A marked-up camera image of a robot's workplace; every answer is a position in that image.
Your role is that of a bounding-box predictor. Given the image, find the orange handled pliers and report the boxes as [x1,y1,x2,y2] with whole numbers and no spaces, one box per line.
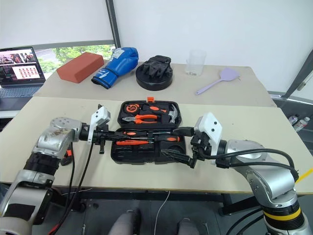
[121,113,158,125]

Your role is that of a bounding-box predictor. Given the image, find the black orange utility knife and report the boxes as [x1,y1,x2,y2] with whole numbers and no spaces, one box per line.
[143,104,168,115]

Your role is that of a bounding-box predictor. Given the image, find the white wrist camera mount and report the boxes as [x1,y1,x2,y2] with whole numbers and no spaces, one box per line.
[87,105,111,145]
[194,112,223,156]

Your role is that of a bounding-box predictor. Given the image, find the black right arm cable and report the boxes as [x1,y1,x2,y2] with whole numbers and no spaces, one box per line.
[215,148,300,182]

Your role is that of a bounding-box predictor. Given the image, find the black round disc base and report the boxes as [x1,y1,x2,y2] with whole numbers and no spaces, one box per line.
[135,62,175,92]

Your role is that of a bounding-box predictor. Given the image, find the thin white cable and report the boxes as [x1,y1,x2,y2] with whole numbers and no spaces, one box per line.
[156,190,171,235]

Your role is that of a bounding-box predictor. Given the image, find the orange tester pen screwdriver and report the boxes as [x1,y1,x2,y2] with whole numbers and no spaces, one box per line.
[115,140,150,146]

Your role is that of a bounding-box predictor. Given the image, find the open laptop computer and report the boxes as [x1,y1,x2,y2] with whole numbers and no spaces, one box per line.
[0,46,47,105]

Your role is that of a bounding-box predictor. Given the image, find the grey window frame post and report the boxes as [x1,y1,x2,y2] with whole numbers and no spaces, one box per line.
[105,0,122,50]

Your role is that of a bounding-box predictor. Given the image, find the purple silicone spatula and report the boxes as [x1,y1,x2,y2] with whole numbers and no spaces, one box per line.
[195,68,242,95]

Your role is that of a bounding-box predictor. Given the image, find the thick black orange screwdriver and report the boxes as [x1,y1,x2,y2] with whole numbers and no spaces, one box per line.
[127,135,182,144]

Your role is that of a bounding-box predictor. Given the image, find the slim orange black screwdriver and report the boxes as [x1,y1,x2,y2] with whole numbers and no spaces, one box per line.
[121,131,172,137]

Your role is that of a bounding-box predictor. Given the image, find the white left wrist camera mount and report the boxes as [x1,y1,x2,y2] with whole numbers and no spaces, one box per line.
[87,105,111,145]

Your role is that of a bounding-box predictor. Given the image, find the blue boxing glove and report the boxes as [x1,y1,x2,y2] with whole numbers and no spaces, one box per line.
[91,47,139,90]

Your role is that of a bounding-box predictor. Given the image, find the clear plastic measuring cup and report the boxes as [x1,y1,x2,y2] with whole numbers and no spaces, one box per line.
[184,49,207,76]

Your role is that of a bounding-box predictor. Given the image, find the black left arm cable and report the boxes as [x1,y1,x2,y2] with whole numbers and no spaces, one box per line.
[55,143,95,235]
[66,144,76,213]

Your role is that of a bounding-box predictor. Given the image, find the black work gloves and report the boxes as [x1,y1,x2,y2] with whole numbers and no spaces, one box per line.
[142,55,173,79]

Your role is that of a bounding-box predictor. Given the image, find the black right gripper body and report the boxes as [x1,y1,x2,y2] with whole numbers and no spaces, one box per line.
[190,132,212,161]

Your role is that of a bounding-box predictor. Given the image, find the black orange small tool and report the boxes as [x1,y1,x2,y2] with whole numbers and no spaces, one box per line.
[60,144,74,166]

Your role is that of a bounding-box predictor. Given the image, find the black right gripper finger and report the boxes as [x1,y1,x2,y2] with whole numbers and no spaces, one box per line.
[161,148,196,169]
[173,126,196,137]

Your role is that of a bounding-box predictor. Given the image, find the black table frame bar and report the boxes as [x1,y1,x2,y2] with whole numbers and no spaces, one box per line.
[50,187,266,216]

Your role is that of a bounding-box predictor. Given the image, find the dark metal stand leg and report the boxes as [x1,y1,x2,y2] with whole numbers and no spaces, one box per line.
[284,48,313,99]

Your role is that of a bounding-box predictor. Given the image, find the black orange tape measure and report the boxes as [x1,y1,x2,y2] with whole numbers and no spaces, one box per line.
[123,103,139,114]

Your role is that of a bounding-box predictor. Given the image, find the red foam brick block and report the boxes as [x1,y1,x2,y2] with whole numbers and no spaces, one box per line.
[56,51,105,84]

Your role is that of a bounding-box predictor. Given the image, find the black plastic tool case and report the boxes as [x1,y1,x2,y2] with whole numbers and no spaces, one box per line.
[110,96,188,165]

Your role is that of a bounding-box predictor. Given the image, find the black handled claw hammer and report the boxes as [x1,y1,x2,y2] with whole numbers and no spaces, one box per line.
[167,103,181,124]

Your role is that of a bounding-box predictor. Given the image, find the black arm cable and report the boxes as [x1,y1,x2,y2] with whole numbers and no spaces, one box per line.
[66,144,76,213]
[55,143,95,235]
[215,148,300,182]

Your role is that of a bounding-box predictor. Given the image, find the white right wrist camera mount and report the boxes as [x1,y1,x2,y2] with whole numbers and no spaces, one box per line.
[194,112,223,156]

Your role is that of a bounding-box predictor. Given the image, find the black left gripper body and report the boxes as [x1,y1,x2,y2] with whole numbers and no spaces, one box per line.
[92,123,110,155]

